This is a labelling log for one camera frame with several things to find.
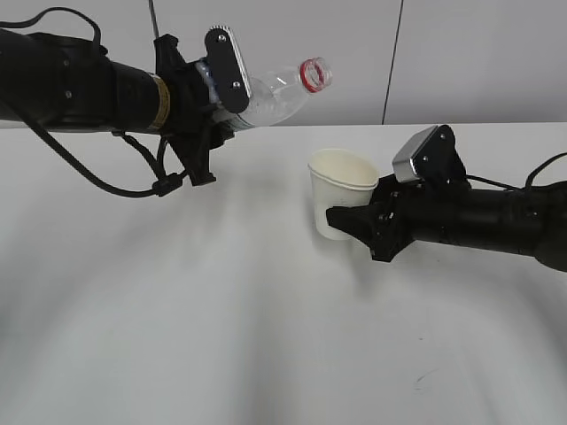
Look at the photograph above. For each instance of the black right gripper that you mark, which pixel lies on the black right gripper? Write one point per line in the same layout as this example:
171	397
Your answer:
399	214

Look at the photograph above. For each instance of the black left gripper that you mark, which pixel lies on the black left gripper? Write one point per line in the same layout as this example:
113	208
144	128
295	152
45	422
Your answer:
189	129

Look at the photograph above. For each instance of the white paper cup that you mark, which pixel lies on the white paper cup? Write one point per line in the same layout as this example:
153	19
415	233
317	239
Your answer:
339	178

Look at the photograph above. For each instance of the clear water bottle red label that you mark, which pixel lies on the clear water bottle red label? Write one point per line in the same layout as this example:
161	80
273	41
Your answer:
276	96

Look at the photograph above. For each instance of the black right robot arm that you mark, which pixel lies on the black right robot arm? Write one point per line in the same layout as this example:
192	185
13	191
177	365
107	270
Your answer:
526	222

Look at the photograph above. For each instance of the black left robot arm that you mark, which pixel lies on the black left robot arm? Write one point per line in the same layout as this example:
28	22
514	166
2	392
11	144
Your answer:
60	84

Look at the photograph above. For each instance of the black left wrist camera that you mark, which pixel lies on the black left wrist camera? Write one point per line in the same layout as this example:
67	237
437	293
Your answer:
227	69

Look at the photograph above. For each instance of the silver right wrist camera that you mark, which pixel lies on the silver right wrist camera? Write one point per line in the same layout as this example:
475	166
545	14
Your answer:
429	156

